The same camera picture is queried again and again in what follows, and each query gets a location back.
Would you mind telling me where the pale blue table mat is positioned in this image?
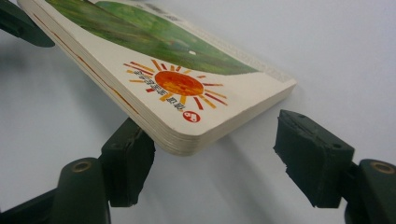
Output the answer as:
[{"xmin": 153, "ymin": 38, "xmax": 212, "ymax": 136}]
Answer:
[{"xmin": 0, "ymin": 0, "xmax": 396, "ymax": 224}]

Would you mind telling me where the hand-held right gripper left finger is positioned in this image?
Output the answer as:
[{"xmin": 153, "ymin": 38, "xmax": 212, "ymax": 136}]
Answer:
[{"xmin": 99, "ymin": 117, "xmax": 156, "ymax": 208}]

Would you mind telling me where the caterpillar picture board book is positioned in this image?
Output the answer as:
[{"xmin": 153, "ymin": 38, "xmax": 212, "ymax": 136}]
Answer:
[{"xmin": 17, "ymin": 0, "xmax": 297, "ymax": 157}]

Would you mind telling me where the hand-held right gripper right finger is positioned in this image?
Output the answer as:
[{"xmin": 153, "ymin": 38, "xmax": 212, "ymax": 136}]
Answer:
[{"xmin": 273, "ymin": 109, "xmax": 356, "ymax": 209}]

